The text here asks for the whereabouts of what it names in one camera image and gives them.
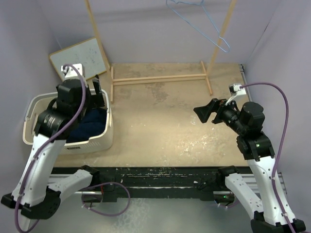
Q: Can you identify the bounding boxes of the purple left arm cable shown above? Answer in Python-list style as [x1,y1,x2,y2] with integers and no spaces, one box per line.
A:
[14,63,87,233]

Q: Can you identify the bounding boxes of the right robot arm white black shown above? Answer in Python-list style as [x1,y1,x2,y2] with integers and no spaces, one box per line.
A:
[194,98,306,233]

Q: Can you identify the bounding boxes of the wooden clothes rack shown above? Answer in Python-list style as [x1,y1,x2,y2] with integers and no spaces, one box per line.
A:
[84,0,237,101]

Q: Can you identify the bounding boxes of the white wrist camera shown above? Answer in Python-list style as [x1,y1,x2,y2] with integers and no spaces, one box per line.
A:
[60,63,86,80]
[225,83,246,106]

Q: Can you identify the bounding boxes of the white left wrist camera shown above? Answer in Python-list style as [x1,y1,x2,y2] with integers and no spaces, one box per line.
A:
[60,63,86,80]

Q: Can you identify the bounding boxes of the small whiteboard wooden frame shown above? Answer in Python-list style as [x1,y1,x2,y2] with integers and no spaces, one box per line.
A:
[49,37,111,89]

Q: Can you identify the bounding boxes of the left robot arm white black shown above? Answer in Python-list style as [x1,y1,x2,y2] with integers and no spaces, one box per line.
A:
[1,77,105,220]

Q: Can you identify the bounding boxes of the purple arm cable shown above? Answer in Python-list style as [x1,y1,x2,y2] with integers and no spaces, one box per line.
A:
[217,82,296,233]
[14,63,87,233]

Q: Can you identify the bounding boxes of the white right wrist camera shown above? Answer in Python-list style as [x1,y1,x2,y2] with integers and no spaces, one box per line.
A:
[225,83,246,106]

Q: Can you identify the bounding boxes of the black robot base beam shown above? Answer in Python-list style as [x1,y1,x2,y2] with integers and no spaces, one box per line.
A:
[52,166,253,202]

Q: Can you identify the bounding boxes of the cream plastic laundry basket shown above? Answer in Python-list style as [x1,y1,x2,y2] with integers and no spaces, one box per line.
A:
[22,90,114,154]

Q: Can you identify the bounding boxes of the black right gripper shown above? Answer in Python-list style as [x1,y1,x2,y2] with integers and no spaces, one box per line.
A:
[194,96,247,134]

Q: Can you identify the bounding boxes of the navy blue t shirt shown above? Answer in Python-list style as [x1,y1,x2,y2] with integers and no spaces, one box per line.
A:
[66,108,107,143]

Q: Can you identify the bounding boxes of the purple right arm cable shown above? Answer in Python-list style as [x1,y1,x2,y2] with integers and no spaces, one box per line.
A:
[217,82,296,233]

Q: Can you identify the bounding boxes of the light blue wire hanger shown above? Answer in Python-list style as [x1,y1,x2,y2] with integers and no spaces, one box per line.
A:
[165,0,231,53]

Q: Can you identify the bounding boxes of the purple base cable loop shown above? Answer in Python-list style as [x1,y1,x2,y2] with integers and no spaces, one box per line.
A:
[81,181,133,217]

